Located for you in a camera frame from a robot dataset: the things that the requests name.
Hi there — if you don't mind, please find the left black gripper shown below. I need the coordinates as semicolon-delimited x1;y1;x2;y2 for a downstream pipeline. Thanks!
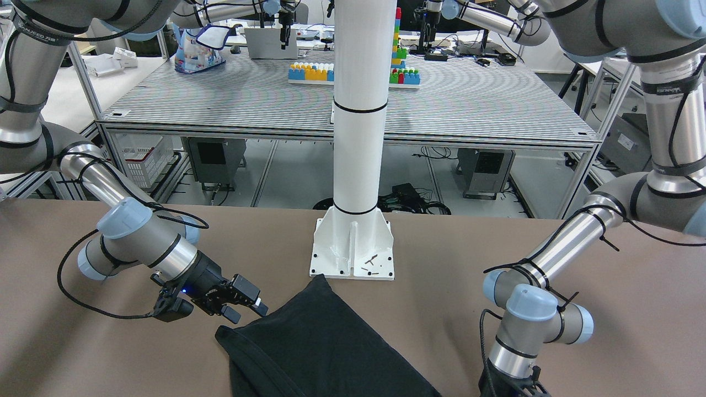
479;359;550;396

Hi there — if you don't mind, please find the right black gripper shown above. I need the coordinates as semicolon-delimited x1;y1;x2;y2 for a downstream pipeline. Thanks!
179;251;268;324

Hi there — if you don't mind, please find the black graphic t-shirt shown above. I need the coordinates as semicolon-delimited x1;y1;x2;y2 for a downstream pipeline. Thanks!
215;275;439;396

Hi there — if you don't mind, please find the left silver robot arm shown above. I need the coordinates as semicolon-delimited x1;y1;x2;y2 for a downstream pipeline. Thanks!
479;1;704;396

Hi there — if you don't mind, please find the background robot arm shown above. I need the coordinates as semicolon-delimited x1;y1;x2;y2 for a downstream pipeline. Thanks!
423;1;550;47

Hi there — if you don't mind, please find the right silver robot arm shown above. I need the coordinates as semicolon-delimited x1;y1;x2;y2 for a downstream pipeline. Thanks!
2;1;267;323

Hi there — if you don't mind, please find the grey control box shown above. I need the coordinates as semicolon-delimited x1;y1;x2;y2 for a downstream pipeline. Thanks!
181;137;245;191
456;148;515;200

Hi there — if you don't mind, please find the white plastic basket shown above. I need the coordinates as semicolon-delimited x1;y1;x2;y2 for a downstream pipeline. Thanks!
117;133;173;189

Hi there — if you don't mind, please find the printed plastic bag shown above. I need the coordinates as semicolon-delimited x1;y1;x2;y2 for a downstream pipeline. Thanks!
174;24;230;74

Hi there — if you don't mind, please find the white open box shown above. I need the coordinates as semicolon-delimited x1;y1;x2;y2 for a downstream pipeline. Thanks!
244;28;298;60

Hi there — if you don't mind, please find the toy brick tower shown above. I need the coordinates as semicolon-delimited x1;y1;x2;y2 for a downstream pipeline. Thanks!
388;7;421;89

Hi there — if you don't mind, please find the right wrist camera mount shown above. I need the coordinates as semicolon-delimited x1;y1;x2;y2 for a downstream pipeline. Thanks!
151;283;194;323

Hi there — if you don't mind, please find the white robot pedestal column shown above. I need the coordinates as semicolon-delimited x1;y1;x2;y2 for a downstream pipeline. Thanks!
309;1;397;281

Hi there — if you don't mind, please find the striped aluminium frame workbench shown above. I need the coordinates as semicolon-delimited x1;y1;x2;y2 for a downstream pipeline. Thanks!
101;52;598;208

